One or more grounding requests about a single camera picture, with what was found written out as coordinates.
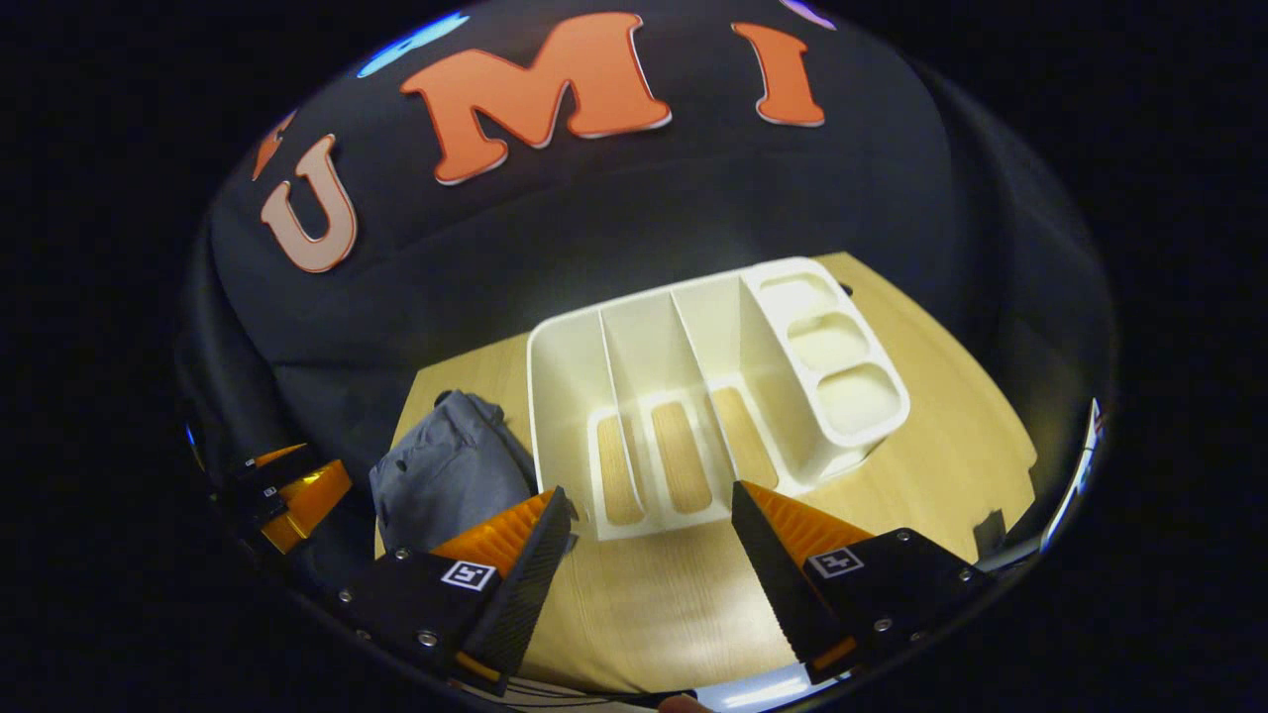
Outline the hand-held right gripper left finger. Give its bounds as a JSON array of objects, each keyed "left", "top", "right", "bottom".
[{"left": 337, "top": 485, "right": 578, "bottom": 697}]

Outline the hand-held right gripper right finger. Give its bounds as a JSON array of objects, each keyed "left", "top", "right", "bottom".
[{"left": 731, "top": 480, "right": 998, "bottom": 686}]

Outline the grey schoolbag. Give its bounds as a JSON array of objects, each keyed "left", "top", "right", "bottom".
[{"left": 369, "top": 389, "right": 541, "bottom": 556}]

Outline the white plastic bookshelf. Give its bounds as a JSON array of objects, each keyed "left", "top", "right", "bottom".
[{"left": 525, "top": 257, "right": 912, "bottom": 543}]

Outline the black backdrop cloth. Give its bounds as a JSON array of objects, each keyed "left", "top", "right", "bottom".
[{"left": 178, "top": 0, "right": 1120, "bottom": 595}]

